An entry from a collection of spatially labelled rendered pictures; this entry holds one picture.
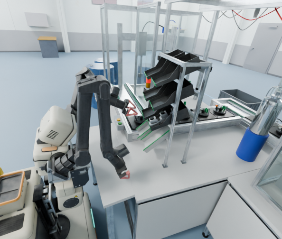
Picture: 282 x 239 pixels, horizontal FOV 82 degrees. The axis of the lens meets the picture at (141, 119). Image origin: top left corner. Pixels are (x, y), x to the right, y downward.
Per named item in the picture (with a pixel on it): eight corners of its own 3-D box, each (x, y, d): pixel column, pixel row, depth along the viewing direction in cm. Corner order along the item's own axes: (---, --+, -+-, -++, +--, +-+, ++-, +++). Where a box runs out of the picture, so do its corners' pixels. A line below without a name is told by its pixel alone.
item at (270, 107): (259, 137, 124) (285, 91, 104) (244, 127, 135) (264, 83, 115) (272, 135, 128) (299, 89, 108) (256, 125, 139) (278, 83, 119)
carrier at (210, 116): (199, 122, 174) (202, 111, 168) (187, 111, 194) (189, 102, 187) (217, 119, 181) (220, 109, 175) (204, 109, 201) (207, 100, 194)
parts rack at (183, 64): (163, 168, 127) (183, 63, 86) (147, 140, 157) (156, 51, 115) (186, 163, 133) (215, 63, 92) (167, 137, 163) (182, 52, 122)
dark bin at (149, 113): (144, 120, 125) (141, 113, 121) (142, 112, 136) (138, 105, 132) (178, 106, 122) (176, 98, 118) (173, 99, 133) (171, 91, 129)
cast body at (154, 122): (151, 128, 115) (147, 121, 111) (150, 124, 118) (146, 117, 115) (162, 124, 114) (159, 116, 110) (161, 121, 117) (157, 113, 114)
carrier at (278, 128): (287, 144, 149) (295, 133, 142) (263, 129, 168) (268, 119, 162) (304, 140, 156) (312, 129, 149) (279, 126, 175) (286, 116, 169)
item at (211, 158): (136, 203, 104) (136, 200, 103) (106, 104, 225) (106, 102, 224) (287, 162, 145) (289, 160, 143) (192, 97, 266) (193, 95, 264)
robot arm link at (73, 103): (82, 78, 139) (74, 70, 131) (96, 73, 134) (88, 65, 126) (72, 124, 117) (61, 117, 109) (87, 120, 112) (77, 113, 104)
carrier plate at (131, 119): (132, 131, 153) (132, 129, 152) (126, 118, 172) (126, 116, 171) (155, 127, 160) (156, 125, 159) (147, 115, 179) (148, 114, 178)
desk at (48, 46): (59, 52, 975) (56, 36, 930) (59, 57, 851) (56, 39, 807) (43, 52, 943) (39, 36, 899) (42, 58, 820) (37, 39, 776)
